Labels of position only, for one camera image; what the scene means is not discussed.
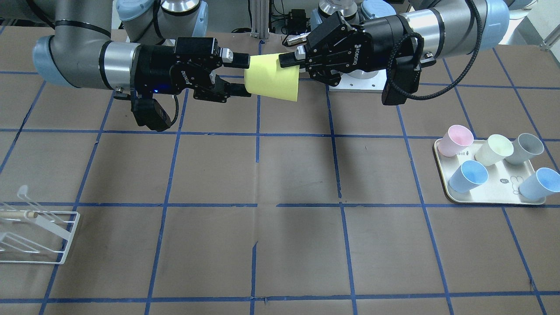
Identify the blue plastic cup near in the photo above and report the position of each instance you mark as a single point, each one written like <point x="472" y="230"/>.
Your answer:
<point x="469" y="175"/>

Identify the grey plastic cup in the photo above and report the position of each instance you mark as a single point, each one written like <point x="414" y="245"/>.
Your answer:
<point x="526" y="147"/>

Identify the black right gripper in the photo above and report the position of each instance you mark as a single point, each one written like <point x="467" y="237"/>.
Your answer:
<point x="158" y="65"/>

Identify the pale yellow plastic cup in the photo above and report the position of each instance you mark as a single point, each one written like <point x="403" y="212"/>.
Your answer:
<point x="496" y="148"/>

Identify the pink plastic cup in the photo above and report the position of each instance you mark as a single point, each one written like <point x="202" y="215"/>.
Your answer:
<point x="456" y="139"/>

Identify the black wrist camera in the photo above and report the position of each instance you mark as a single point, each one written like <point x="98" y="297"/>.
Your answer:
<point x="149" y="113"/>
<point x="403" y="75"/>

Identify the beige plastic tray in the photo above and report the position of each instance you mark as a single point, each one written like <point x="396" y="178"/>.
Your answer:
<point x="503" y="183"/>

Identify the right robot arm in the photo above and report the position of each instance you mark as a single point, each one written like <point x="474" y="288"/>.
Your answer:
<point x="81" y="52"/>

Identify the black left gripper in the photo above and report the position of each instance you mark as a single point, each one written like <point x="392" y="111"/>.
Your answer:
<point x="379" y="35"/>

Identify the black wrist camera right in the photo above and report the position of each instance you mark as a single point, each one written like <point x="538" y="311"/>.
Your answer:
<point x="149" y="113"/>

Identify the blue plastic cup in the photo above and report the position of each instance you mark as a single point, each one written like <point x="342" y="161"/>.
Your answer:
<point x="469" y="175"/>
<point x="544" y="182"/>

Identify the white wire rack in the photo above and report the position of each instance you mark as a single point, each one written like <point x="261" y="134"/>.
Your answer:
<point x="32" y="234"/>

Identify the blue plastic cup far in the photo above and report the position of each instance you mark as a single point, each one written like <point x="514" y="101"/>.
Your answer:
<point x="544" y="182"/>

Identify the aluminium frame post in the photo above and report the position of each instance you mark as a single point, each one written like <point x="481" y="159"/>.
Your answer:
<point x="259" y="18"/>

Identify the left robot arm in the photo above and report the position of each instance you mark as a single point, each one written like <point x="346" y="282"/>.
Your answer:
<point x="448" y="27"/>

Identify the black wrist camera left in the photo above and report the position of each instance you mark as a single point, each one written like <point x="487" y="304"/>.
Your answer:
<point x="403" y="75"/>

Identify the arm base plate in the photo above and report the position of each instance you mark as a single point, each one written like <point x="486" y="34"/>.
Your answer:
<point x="360" y="81"/>

